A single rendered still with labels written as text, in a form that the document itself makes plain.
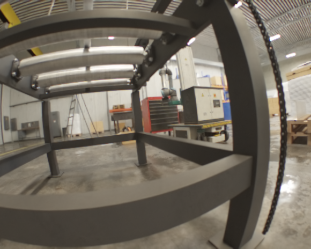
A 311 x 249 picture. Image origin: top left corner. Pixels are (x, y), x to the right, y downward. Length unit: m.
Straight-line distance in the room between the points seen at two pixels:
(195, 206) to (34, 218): 0.26
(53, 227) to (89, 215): 0.07
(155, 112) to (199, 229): 2.65
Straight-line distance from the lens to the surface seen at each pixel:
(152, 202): 0.21
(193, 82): 2.51
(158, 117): 3.01
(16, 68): 1.03
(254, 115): 0.33
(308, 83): 3.58
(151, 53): 0.90
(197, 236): 0.59
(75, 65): 0.87
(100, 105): 10.91
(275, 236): 0.62
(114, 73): 1.11
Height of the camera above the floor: 0.44
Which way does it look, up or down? 2 degrees down
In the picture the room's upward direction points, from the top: 6 degrees counter-clockwise
